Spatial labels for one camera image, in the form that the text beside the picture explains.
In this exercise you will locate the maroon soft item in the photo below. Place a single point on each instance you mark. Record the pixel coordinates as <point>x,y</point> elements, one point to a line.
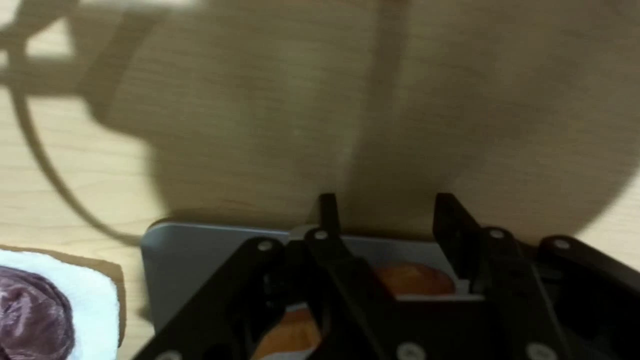
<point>33,313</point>

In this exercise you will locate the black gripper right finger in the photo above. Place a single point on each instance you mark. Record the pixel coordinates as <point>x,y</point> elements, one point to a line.
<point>527,307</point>

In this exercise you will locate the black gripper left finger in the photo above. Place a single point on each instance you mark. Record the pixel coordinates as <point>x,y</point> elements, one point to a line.
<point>347,307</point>

